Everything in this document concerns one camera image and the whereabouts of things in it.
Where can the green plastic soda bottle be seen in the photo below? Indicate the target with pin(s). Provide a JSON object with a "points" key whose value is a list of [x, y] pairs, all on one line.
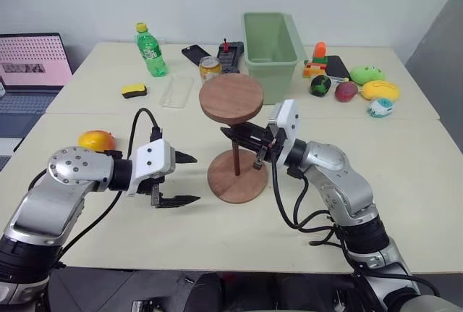
{"points": [[152, 55]]}

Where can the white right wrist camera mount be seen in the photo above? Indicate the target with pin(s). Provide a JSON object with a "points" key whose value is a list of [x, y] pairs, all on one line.
{"points": [[287, 127]]}

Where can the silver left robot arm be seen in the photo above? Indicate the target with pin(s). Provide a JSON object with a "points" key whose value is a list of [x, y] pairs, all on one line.
{"points": [[68, 167]]}

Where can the round wooden base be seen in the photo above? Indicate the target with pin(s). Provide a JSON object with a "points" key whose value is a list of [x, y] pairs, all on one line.
{"points": [[235, 189]]}

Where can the open laptop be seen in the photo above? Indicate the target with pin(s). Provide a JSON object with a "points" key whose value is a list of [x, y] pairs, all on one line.
{"points": [[29, 55]]}

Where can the dark red mango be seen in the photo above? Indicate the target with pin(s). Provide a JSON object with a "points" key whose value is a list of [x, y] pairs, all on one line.
{"points": [[346, 92]]}

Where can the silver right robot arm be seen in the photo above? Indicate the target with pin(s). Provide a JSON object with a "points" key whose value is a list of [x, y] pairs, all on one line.
{"points": [[325, 160]]}

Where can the colourful toy brick build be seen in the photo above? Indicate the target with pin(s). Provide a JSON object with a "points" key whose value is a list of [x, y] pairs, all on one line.
{"points": [[318, 58]]}

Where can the yellow drink can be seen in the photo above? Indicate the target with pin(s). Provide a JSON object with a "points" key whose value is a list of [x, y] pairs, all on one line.
{"points": [[210, 71]]}

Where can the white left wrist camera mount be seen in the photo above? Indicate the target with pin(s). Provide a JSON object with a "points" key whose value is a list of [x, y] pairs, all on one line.
{"points": [[152, 160]]}

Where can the black remote controller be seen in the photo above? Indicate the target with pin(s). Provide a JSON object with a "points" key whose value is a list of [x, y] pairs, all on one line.
{"points": [[231, 60]]}

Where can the clear plastic tray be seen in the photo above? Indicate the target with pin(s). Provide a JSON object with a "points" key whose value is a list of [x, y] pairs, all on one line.
{"points": [[177, 91]]}

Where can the white and teal toy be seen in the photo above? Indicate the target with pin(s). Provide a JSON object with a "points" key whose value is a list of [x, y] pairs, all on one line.
{"points": [[380, 106]]}

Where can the grey partition panel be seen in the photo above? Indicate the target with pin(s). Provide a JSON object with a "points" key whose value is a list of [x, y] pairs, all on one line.
{"points": [[441, 55]]}

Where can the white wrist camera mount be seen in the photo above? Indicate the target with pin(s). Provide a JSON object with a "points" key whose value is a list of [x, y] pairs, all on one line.
{"points": [[152, 160], [287, 127]]}

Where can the wooden pole with round disc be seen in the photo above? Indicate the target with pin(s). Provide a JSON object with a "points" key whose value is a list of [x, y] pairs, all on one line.
{"points": [[231, 98]]}

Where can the orange yellow mango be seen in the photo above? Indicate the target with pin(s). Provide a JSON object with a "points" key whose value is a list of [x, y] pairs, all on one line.
{"points": [[97, 140]]}

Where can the yellow and black sponge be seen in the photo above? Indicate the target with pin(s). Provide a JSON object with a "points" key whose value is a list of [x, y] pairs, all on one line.
{"points": [[134, 90]]}

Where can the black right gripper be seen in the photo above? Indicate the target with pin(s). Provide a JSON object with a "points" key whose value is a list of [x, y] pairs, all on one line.
{"points": [[266, 143]]}

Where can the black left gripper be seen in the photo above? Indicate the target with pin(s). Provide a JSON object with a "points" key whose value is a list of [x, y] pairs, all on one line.
{"points": [[153, 187]]}

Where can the light green plastic bin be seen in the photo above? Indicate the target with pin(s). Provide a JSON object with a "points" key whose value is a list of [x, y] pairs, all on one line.
{"points": [[271, 73]]}

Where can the green and black ball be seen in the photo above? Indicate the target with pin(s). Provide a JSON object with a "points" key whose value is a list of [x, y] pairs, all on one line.
{"points": [[320, 86]]}

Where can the black smartphone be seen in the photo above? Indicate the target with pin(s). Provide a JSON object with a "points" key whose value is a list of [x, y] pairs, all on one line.
{"points": [[195, 53], [337, 67]]}

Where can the green plush toy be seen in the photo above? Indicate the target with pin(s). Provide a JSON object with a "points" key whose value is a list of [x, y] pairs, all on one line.
{"points": [[367, 74]]}

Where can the yellow plush toy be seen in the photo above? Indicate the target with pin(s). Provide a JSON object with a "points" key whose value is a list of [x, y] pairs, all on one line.
{"points": [[381, 90]]}

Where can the dark rounded shape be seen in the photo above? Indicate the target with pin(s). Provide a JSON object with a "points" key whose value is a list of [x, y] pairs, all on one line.
{"points": [[208, 292]]}

